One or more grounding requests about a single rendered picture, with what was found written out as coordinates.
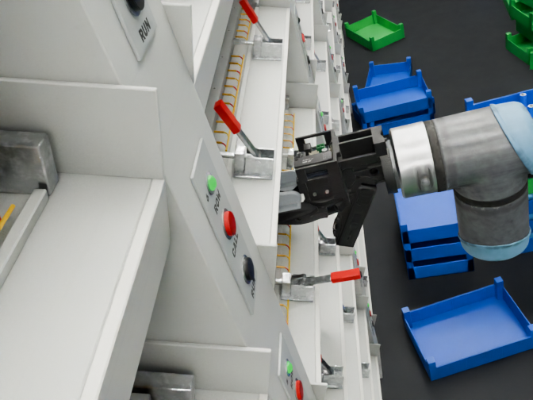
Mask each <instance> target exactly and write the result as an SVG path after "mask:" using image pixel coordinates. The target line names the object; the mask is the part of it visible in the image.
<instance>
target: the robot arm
mask: <svg viewBox="0 0 533 400"><path fill-rule="evenodd" d="M321 135H324V138H325V141H326V144H324V143H323V144H317V145H316V146H314V147H312V146H311V144H310V143H305V139H309V138H312V137H318V136H321ZM389 138H390V140H387V138H384V135H383V132H382V126H381V125H379V126H375V127H371V128H368V129H362V130H358V131H354V132H351V133H345V134H341V135H338V136H336V134H335V131H334V129H329V130H326V131H323V132H319V133H313V134H309V135H306V136H303V137H296V138H295V141H296V143H297V147H298V150H299V152H298V153H297V154H296V158H295V159H294V168H295V170H288V171H281V177H280V191H279V205H278V225H303V224H307V223H310V222H313V221H317V220H319V219H322V218H328V216H329V215H332V214H334V213H337V212H338V214H337V216H336V218H335V220H334V223H333V226H332V232H333V235H334V237H335V239H336V245H339V246H345V247H351V248H353V247H354V245H355V242H356V240H357V238H358V237H359V233H360V230H361V228H362V225H363V222H364V221H365V218H366V215H367V213H368V211H369V208H370V205H371V203H372V201H373V199H374V196H375V194H376V191H377V187H376V184H378V183H383V182H385V184H386V187H387V191H388V194H395V193H398V189H401V193H402V196H403V198H411V197H416V196H419V195H423V194H430V193H435V192H442V191H445V190H453V191H454V202H455V208H456V214H457V220H458V238H459V240H460V241H461V244H462V247H463V248H464V250H465V251H466V252H467V253H469V254H470V255H471V256H473V257H475V258H478V259H480V260H486V261H502V260H508V259H511V258H513V257H515V256H518V255H519V254H520V253H521V252H523V251H524V249H525V248H526V247H527V245H528V243H529V236H530V235H531V227H530V226H529V205H528V179H529V178H533V117H531V115H530V113H529V112H528V110H527V108H526V107H525V106H524V105H523V104H522V103H520V102H506V103H501V104H497V105H495V104H490V105H489V106H486V107H483V108H480V109H475V110H470V111H466V112H462V113H457V114H452V115H449V116H446V117H439V118H436V119H432V120H428V121H419V122H416V123H412V124H408V125H402V126H399V127H395V128H391V129H389ZM300 194H304V196H305V200H304V201H303V202H301V195H300Z"/></svg>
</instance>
